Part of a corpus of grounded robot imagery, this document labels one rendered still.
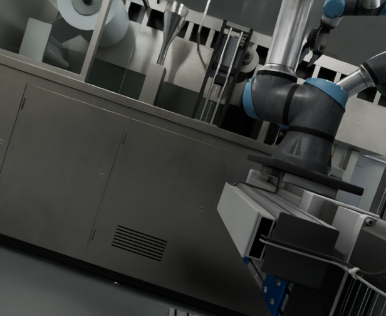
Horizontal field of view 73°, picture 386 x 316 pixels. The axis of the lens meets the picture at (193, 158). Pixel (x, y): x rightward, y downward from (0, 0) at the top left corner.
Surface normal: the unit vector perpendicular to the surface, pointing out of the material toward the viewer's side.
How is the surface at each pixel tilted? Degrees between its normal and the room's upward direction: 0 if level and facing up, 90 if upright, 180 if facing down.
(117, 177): 90
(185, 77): 90
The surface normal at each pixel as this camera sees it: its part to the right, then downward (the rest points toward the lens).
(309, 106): -0.59, -0.09
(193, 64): 0.00, 0.04
